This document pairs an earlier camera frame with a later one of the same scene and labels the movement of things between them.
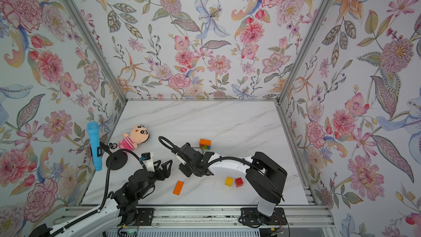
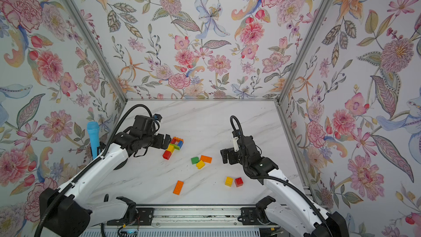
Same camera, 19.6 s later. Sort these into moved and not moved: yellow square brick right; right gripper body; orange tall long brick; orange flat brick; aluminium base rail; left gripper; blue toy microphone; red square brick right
Moved: right gripper body; orange tall long brick; left gripper
Not moved: red square brick right; aluminium base rail; yellow square brick right; orange flat brick; blue toy microphone
